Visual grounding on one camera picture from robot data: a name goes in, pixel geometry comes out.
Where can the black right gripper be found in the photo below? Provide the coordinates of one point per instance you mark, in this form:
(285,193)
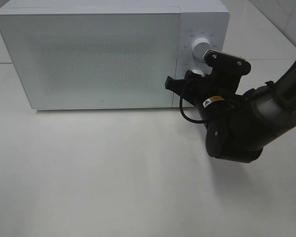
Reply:
(195,87)

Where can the upper white power knob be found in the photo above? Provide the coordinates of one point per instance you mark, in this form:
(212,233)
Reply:
(199,47)

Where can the white microwave door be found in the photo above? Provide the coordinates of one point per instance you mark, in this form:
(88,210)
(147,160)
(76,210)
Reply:
(93,61)

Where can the white timer knob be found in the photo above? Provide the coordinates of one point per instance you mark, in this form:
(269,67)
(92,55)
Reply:
(198,72)

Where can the white microwave oven body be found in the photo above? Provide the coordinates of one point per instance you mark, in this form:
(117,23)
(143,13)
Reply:
(198,18)

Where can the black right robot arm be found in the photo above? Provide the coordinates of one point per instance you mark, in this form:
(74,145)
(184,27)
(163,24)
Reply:
(238,126)

